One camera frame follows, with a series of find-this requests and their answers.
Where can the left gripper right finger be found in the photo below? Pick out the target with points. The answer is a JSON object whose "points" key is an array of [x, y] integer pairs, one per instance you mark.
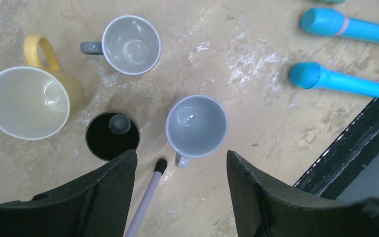
{"points": [[264, 206]]}

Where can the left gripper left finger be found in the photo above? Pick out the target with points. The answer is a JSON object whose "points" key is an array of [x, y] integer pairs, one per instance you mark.
{"points": [[93, 205]]}

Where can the brown mug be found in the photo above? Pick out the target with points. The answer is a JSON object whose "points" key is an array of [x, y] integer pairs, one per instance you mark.
{"points": [[110, 134]]}

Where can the light grey mug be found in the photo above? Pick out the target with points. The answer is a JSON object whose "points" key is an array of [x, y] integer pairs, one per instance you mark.
{"points": [[196, 126]]}

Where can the yellow cup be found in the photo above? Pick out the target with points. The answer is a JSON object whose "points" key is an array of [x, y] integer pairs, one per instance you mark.
{"points": [[37, 100]]}

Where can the dark blue-grey mug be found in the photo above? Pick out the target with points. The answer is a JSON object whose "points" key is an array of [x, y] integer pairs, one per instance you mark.
{"points": [[130, 44]]}

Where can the white music stand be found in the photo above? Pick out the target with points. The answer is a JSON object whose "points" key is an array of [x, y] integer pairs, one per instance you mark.
{"points": [[159, 169]]}

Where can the black base bar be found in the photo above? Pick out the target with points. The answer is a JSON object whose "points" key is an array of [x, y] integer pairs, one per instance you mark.
{"points": [[348, 169]]}

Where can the blue toy microphone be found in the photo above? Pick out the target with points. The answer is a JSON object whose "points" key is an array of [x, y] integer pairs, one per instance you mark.
{"points": [[311, 75]]}

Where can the blue microphone pink band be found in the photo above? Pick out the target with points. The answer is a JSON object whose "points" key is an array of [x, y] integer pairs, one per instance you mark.
{"points": [[326, 22]]}

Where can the green toy microphone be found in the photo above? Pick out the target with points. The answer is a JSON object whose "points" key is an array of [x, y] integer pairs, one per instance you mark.
{"points": [[332, 1]]}

